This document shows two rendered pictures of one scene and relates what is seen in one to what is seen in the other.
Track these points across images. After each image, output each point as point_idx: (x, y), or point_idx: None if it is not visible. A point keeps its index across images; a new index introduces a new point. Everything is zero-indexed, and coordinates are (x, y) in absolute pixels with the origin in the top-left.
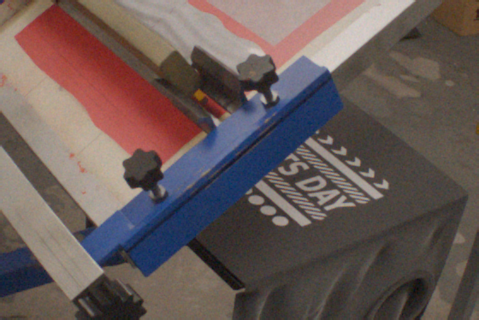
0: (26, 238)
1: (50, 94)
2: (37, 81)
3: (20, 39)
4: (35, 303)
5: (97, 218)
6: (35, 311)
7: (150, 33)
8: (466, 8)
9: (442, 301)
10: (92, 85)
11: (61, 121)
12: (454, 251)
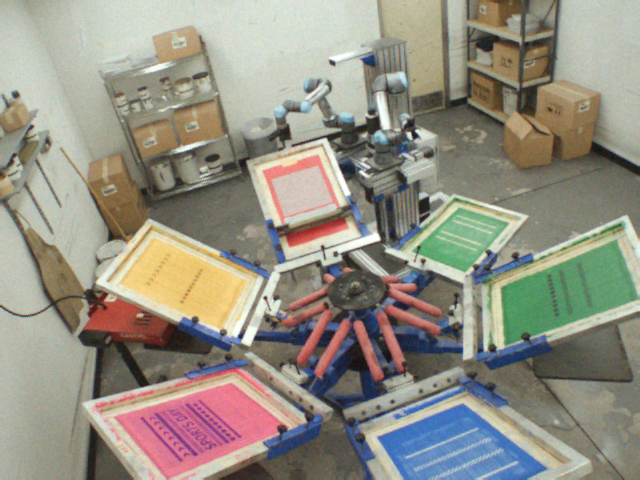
0: (363, 244)
1: (315, 242)
2: (309, 244)
3: (291, 246)
4: (235, 356)
5: (358, 236)
6: (239, 356)
7: (333, 211)
8: (140, 218)
9: (271, 264)
10: (319, 233)
11: (324, 241)
12: (252, 257)
